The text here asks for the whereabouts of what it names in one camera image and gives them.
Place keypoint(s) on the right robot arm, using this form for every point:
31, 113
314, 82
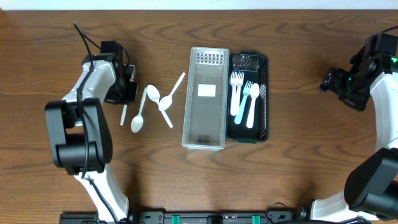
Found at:
370, 190

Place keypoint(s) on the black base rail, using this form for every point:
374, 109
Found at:
283, 215

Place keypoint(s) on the black plastic mesh basket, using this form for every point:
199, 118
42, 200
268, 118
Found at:
255, 68

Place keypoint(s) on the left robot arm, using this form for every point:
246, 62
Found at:
79, 135

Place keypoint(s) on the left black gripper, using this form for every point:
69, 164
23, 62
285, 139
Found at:
123, 94

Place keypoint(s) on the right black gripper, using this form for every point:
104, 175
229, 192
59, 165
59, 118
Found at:
331, 80

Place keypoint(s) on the white plastic spoon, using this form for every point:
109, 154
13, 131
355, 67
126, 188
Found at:
123, 115

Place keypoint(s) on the white spoon crossed under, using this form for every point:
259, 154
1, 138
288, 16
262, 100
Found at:
154, 95

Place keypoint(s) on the pinkish white plastic fork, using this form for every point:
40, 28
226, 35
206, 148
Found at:
238, 82

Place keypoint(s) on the white spoon bowl down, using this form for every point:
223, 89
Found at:
138, 121

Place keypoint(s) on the white spoon diagonal top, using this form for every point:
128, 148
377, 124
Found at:
166, 101

